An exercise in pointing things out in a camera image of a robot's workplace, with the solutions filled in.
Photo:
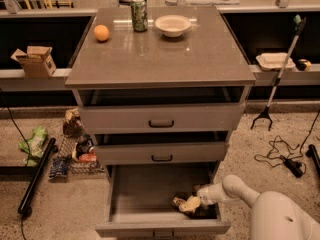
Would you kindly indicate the wire mesh basket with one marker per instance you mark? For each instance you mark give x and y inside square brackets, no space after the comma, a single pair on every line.
[74,167]

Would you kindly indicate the black pole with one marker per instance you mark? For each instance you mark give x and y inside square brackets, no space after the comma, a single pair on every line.
[313,154]
[24,208]

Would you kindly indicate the grey drawer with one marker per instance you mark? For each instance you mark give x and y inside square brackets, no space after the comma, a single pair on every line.
[162,110]
[140,202]
[167,147]

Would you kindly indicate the red black snack bag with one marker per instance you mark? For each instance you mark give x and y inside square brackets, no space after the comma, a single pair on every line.
[84,150]

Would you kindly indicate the yellow tape measure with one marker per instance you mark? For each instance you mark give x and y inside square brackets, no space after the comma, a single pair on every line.
[303,65]

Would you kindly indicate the white takeout container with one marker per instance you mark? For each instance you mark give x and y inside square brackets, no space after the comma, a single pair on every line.
[271,61]

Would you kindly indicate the blue snack bag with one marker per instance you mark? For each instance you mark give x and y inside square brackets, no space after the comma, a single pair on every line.
[59,167]

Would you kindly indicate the white bowl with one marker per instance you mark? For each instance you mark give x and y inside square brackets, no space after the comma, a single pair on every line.
[172,26]

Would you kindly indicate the black pole right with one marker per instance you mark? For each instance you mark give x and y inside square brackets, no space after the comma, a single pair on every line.
[313,154]

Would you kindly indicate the grey drawer cabinet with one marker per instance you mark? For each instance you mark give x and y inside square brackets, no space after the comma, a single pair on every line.
[206,55]

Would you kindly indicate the grey top drawer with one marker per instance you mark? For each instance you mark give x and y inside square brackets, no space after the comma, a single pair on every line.
[162,110]

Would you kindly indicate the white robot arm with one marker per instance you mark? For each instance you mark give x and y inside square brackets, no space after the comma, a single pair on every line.
[274,216]

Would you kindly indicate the grey bottom drawer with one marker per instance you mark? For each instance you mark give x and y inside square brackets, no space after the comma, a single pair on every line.
[140,202]

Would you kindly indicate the reacher grabber tool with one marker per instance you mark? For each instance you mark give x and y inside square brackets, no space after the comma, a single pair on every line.
[299,26]

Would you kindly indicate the orange fruit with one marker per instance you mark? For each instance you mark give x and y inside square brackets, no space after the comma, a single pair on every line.
[101,33]

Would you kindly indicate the grey middle drawer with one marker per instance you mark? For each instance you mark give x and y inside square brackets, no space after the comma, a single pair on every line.
[167,147]

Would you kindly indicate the brown snack bag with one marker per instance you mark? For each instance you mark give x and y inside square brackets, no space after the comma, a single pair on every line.
[72,126]

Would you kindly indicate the black pole left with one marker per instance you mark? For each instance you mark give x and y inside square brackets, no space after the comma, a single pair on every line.
[24,208]

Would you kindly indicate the green soda can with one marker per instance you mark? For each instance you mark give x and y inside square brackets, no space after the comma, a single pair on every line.
[139,15]

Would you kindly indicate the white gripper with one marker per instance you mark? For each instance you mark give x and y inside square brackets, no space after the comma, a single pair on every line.
[205,195]

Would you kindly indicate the green snack bag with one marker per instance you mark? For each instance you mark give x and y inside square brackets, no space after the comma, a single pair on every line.
[33,147]

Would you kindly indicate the cardboard box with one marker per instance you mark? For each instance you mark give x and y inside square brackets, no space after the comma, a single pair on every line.
[37,61]

